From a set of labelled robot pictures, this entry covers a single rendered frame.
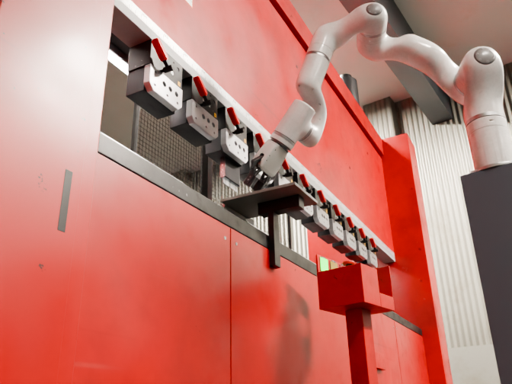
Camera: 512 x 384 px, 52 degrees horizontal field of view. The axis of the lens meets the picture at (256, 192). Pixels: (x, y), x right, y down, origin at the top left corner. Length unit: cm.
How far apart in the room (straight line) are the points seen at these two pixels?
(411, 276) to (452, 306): 135
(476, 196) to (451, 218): 358
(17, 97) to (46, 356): 36
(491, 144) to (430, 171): 372
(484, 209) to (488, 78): 43
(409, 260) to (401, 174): 64
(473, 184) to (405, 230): 220
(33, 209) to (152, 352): 44
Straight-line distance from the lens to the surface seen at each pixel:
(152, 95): 152
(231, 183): 183
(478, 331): 498
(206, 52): 185
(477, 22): 513
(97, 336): 101
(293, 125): 174
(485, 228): 162
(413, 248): 379
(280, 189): 162
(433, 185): 538
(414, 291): 373
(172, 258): 120
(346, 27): 193
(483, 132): 176
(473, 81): 181
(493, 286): 158
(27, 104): 85
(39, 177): 83
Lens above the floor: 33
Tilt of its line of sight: 24 degrees up
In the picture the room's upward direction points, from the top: 1 degrees counter-clockwise
